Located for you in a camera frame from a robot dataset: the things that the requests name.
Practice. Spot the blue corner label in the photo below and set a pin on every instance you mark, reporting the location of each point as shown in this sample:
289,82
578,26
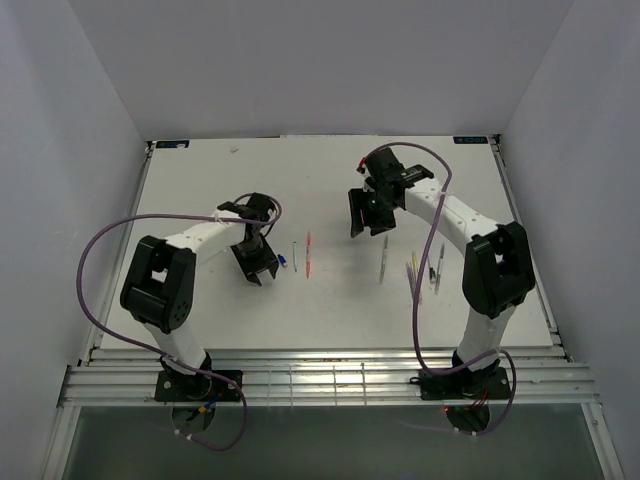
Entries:
172,144
470,140

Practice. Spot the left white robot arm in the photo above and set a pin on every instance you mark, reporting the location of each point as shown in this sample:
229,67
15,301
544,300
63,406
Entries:
158,290

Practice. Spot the right blue corner label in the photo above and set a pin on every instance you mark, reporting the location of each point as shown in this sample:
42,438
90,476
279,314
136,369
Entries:
470,140

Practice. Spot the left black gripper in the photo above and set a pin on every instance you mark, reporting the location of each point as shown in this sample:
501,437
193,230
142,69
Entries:
250,267

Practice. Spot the yellow pen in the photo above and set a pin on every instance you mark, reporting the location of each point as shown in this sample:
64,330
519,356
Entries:
414,261

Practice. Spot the red pen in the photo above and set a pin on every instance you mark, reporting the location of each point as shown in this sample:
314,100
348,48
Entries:
308,255

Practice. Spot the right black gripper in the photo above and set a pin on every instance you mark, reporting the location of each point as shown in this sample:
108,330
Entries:
358,200

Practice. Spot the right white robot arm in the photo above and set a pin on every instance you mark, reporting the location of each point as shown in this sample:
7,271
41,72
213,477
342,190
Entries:
497,273

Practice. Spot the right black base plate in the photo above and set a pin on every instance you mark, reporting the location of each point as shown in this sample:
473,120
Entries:
466,385

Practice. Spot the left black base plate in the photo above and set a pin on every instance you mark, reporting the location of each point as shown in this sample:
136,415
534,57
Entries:
177,387

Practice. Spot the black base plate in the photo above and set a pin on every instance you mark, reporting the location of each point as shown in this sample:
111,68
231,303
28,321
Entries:
177,387
466,385

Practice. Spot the aluminium rail frame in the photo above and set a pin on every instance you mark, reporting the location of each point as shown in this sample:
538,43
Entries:
319,378

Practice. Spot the grey silver pen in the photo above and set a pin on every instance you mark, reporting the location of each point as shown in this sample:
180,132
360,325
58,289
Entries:
384,256

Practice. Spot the blue capped white pen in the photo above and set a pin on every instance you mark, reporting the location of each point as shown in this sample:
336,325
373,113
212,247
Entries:
294,256

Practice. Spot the left blue corner label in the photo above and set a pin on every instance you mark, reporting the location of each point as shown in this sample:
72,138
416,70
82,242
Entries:
172,144

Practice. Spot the black tipped pen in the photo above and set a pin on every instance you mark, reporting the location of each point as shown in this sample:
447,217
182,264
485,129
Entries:
431,271

